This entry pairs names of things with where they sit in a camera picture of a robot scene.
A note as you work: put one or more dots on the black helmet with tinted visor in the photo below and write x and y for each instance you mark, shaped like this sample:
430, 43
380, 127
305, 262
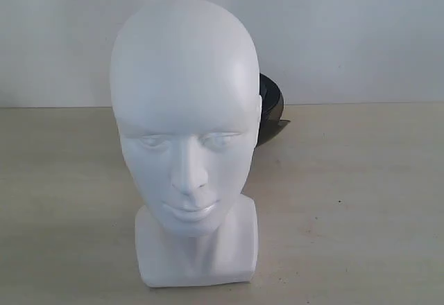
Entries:
271, 122

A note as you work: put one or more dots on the white mannequin head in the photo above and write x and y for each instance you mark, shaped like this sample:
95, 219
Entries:
184, 82

